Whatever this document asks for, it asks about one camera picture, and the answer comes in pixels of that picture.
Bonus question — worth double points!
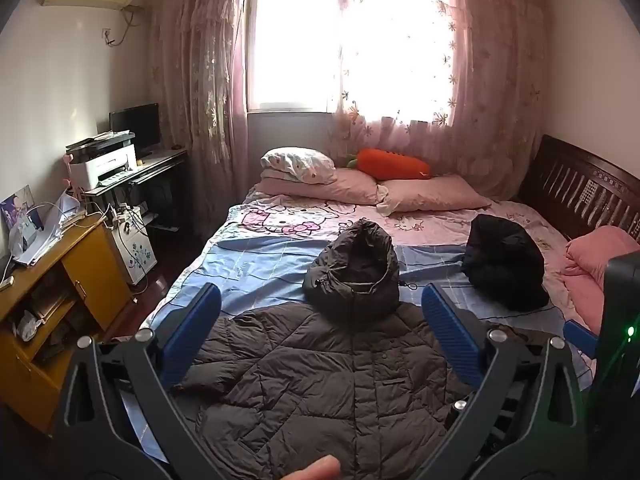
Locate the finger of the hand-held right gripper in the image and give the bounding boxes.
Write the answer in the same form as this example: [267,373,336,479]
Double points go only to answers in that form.
[562,320,601,361]

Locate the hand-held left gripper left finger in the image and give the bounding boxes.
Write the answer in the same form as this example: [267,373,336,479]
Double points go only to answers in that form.
[52,282,223,480]

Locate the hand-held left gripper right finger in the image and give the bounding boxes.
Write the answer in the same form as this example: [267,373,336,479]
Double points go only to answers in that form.
[420,282,588,480]

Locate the brown quilted down jacket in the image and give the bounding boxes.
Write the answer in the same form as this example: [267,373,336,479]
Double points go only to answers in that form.
[175,217,551,480]

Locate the person's left hand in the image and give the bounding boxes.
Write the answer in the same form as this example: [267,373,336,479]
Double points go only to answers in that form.
[287,455,342,480]

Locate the pink blanket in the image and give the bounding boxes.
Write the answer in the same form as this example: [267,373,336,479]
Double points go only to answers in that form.
[560,225,640,336]

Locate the black jacket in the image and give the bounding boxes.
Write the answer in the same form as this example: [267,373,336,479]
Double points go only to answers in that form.
[462,214,551,311]

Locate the cartoon printed bedsheet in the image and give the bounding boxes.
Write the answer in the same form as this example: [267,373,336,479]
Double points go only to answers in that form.
[142,195,601,466]

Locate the white floral small cabinet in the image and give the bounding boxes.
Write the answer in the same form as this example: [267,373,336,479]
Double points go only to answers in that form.
[107,205,158,286]

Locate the yellow wooden cabinet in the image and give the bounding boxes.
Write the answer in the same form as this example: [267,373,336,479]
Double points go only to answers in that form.
[0,212,133,436]

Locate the pink pillow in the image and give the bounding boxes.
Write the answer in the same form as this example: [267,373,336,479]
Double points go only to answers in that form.
[254,167,381,206]
[377,175,493,217]

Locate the black computer desk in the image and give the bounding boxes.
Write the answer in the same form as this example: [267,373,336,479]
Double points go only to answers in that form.
[82,147,191,233]

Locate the dark wooden headboard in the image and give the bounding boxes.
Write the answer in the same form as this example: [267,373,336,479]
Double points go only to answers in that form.
[517,135,640,253]

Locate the orange carrot plush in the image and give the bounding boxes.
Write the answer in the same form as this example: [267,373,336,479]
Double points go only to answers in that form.
[345,148,432,181]

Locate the papers and photos on cabinet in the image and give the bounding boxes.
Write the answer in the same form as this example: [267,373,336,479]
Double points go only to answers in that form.
[7,190,83,266]

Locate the white printer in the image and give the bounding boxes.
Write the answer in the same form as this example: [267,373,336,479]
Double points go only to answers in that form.
[66,132,138,192]

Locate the white printed pillow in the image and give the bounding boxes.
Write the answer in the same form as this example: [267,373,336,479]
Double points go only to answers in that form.
[260,147,337,184]

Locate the photo picture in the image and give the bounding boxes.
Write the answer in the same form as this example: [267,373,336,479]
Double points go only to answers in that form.
[0,185,36,233]

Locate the black computer monitor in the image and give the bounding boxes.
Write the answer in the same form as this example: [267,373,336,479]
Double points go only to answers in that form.
[109,103,161,158]

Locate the pink floral lace curtain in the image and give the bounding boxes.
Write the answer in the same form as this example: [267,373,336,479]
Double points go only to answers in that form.
[330,0,548,201]
[147,0,261,206]

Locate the window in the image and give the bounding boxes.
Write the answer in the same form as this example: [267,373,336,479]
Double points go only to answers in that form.
[247,0,456,113]

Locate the air conditioner cable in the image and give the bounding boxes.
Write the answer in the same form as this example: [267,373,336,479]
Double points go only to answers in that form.
[105,7,146,46]

